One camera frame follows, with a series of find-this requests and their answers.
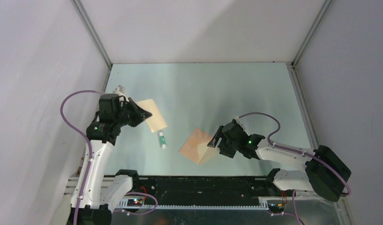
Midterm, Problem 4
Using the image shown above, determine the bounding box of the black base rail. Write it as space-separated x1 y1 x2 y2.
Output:
132 176 282 207

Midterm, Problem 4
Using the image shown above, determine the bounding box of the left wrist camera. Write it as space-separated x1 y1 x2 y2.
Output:
113 85 125 96

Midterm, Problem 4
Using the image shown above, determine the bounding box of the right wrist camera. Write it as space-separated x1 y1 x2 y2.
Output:
234 116 245 130

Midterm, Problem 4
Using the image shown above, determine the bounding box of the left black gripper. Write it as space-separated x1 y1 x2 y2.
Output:
114 97 152 128

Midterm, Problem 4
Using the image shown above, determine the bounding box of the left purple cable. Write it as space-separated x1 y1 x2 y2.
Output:
60 90 159 225

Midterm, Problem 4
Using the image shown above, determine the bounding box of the white green glue stick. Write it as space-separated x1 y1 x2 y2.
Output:
158 131 166 149

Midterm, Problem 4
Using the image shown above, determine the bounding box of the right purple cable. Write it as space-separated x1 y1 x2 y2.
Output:
235 112 353 225

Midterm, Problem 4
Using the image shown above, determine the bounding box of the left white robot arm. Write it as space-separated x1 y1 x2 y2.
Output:
62 92 152 225

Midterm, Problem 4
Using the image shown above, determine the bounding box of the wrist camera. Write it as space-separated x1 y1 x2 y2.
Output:
113 85 125 96
234 116 245 130

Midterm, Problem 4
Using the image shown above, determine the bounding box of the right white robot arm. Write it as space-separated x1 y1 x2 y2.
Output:
207 119 352 202

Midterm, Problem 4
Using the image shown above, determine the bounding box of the tan paper envelope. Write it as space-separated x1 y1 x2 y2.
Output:
179 128 218 165

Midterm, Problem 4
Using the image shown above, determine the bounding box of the purple cable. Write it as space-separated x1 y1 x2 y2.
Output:
235 112 353 225
60 90 159 225

